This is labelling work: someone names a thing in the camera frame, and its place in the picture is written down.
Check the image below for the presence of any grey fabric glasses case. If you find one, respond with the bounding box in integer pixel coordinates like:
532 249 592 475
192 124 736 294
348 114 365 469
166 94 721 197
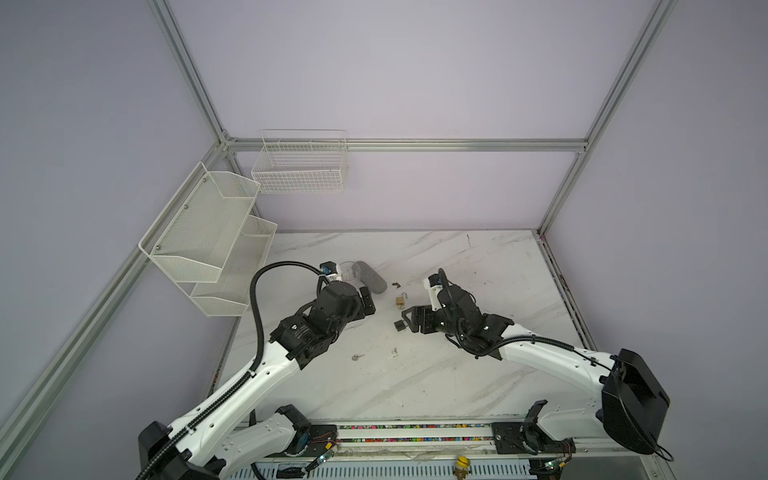
355 260 388 295

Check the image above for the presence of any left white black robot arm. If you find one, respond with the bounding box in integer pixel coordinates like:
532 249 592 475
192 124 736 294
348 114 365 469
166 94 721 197
138 280 375 479

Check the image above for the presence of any white wire basket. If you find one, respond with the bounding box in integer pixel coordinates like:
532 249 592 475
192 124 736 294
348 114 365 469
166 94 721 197
251 129 348 194

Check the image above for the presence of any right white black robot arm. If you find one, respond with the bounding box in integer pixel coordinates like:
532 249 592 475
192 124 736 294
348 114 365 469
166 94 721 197
400 285 670 455

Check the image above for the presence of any clear plastic cup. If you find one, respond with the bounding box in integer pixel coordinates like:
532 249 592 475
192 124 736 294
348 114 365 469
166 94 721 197
338 261 364 289

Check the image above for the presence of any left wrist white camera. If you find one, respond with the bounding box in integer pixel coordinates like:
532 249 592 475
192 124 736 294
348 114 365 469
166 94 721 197
319 261 343 283

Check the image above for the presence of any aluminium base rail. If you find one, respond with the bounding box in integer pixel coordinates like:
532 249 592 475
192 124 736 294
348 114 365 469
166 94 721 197
224 420 674 479

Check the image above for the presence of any white two-tier mesh shelf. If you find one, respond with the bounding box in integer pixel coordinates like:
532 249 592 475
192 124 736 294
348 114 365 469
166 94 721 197
138 163 277 317

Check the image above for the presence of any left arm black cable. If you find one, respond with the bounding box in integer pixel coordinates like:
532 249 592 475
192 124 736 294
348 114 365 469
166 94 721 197
134 260 325 480

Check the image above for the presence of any wrist white camera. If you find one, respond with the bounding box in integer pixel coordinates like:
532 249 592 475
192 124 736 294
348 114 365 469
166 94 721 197
423 273 444 311
319 261 343 283

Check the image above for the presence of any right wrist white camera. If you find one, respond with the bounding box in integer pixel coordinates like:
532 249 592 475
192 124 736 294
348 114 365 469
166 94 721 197
423 273 444 311

